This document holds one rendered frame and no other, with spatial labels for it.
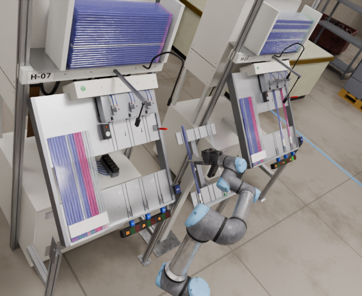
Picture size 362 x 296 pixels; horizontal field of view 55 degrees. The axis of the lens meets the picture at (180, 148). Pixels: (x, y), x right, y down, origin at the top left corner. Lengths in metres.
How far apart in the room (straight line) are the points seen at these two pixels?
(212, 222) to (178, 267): 0.32
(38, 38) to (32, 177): 0.82
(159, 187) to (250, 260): 1.29
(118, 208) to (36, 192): 0.49
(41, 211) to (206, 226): 0.97
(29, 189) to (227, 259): 1.63
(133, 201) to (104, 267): 0.78
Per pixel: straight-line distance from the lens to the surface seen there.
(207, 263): 2.87
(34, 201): 2.08
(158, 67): 2.02
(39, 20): 1.74
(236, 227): 1.50
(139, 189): 1.97
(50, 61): 1.70
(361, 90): 6.91
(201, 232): 1.49
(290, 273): 3.22
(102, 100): 1.81
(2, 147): 2.37
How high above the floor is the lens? 2.22
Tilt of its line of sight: 37 degrees down
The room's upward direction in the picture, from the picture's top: 23 degrees clockwise
